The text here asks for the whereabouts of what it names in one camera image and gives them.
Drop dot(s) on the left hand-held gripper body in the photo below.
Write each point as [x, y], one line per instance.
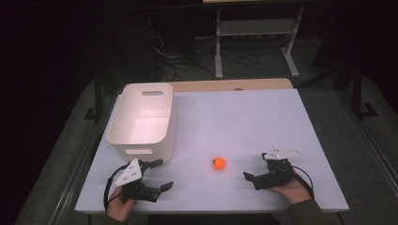
[130, 176]

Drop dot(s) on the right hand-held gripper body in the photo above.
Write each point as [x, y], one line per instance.
[277, 175]

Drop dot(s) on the small orange ball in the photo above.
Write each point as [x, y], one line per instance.
[218, 163]

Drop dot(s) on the white plastic bin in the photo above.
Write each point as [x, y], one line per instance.
[142, 122]

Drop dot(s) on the person's right hand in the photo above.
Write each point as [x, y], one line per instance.
[294, 191]

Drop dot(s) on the person's left hand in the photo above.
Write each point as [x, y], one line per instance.
[118, 206]

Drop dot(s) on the wooden table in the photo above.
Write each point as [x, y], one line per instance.
[231, 85]

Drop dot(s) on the black metal stand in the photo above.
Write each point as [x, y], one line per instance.
[98, 93]
[358, 93]

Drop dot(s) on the white metal stand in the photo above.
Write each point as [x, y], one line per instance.
[256, 28]

